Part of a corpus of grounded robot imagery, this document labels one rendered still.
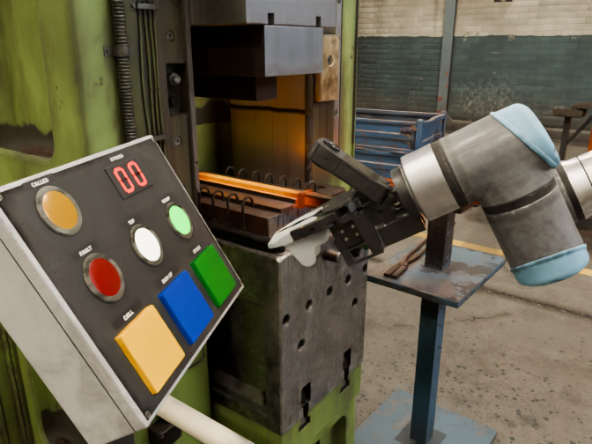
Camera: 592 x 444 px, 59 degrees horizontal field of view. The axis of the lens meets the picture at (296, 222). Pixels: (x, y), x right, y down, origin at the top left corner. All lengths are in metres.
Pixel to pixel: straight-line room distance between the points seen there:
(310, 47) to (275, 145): 0.43
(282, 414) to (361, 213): 0.71
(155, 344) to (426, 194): 0.36
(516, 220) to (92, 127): 0.69
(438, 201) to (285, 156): 0.89
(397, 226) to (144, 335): 0.34
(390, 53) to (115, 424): 9.08
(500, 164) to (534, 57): 8.01
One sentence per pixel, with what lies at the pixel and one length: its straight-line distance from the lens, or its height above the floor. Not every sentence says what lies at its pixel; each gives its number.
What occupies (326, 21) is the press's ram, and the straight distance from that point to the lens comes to 1.23.
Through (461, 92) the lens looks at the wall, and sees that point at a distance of 8.97.
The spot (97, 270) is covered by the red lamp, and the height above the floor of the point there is 1.10.
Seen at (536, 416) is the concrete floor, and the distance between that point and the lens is 2.30.
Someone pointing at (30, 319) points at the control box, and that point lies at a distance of 0.59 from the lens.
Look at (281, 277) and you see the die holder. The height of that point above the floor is 0.87.
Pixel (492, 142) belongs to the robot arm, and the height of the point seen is 1.22.
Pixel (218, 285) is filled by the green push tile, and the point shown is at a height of 1.00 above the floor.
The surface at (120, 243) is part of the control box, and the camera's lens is 0.65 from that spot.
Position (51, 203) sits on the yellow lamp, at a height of 1.17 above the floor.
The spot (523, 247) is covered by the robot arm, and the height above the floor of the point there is 1.10.
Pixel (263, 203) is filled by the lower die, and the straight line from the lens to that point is 1.18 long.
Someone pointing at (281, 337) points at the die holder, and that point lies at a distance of 1.16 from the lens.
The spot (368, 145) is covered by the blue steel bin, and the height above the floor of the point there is 0.45.
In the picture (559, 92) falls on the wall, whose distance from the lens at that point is 8.58.
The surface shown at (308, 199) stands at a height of 1.00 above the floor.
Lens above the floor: 1.33
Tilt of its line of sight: 19 degrees down
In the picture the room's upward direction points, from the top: straight up
